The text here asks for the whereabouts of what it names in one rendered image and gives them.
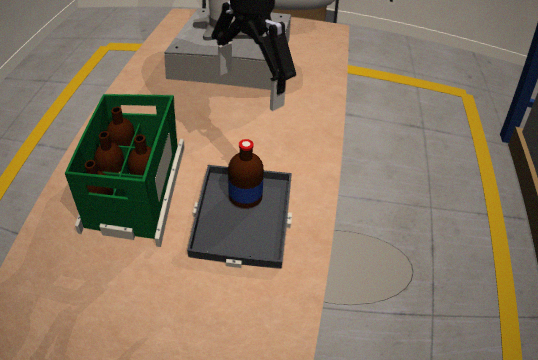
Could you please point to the dark green crate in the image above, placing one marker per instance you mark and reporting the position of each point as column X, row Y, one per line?
column 141, row 209

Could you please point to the brown glass bottle with blue label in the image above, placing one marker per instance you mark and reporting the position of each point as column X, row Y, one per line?
column 245, row 177

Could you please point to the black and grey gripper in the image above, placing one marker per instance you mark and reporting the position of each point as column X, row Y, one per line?
column 274, row 46

